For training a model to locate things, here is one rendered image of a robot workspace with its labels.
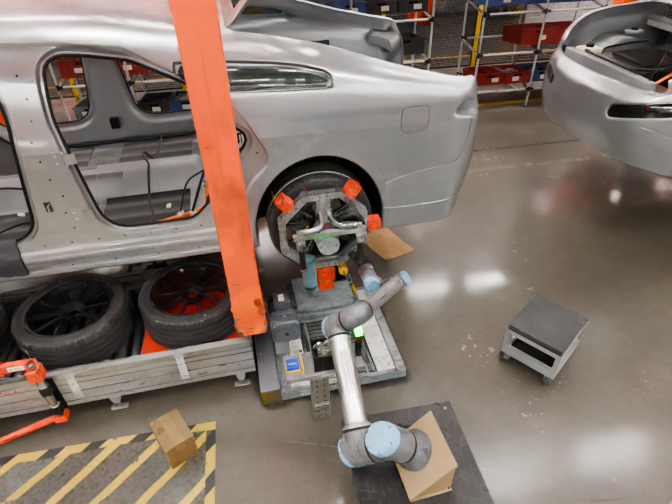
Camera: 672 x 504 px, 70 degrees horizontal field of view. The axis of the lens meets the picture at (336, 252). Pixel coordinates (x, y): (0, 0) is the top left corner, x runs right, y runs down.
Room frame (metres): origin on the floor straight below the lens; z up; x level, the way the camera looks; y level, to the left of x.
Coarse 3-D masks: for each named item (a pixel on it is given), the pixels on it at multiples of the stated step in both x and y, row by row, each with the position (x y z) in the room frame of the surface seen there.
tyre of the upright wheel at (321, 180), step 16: (288, 176) 2.60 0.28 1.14; (304, 176) 2.54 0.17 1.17; (320, 176) 2.51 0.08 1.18; (336, 176) 2.54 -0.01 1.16; (352, 176) 2.68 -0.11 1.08; (272, 192) 2.58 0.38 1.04; (288, 192) 2.46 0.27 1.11; (272, 208) 2.46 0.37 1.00; (368, 208) 2.56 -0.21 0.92; (272, 224) 2.43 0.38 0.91; (272, 240) 2.44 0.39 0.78
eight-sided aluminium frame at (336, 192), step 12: (312, 192) 2.44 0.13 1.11; (324, 192) 2.43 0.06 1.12; (336, 192) 2.43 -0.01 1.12; (300, 204) 2.39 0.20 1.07; (348, 204) 2.44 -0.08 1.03; (360, 204) 2.50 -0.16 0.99; (288, 216) 2.37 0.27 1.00; (288, 252) 2.36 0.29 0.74; (348, 252) 2.44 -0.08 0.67; (324, 264) 2.41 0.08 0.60; (336, 264) 2.43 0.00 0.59
